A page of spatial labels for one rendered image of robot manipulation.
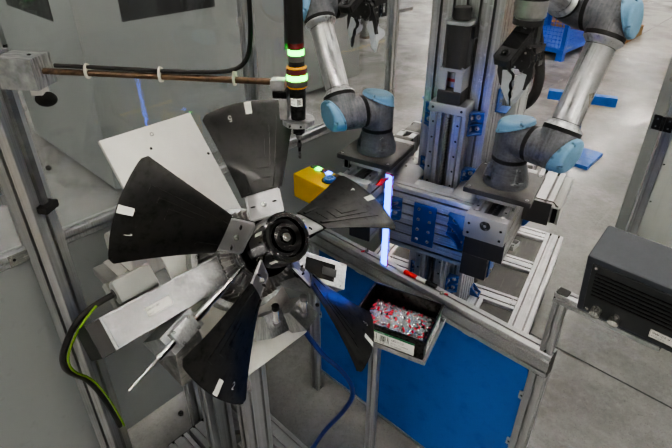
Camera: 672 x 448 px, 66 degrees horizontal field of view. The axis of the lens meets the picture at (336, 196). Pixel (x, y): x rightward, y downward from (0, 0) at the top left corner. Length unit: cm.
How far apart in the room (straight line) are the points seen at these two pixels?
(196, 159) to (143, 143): 14
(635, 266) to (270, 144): 83
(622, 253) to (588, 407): 144
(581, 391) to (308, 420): 120
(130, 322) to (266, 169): 45
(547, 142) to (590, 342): 144
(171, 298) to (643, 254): 101
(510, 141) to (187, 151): 98
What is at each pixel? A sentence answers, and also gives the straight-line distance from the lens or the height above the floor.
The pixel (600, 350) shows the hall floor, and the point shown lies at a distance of 287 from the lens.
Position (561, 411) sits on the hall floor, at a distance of 254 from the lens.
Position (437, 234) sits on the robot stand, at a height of 78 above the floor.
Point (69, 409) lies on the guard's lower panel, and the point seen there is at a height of 33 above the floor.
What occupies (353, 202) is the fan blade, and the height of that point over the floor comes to 117.
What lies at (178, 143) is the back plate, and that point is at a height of 131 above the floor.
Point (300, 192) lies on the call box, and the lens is 175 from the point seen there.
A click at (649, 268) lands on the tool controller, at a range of 122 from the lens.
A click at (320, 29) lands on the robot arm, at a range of 193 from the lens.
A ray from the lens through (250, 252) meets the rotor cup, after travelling 122.
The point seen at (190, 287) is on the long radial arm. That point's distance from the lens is 122.
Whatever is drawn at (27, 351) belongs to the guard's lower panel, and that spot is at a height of 65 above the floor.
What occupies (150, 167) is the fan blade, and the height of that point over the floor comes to 141.
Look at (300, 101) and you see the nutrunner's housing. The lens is 110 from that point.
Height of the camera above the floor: 189
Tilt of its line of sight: 30 degrees down
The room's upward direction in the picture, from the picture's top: straight up
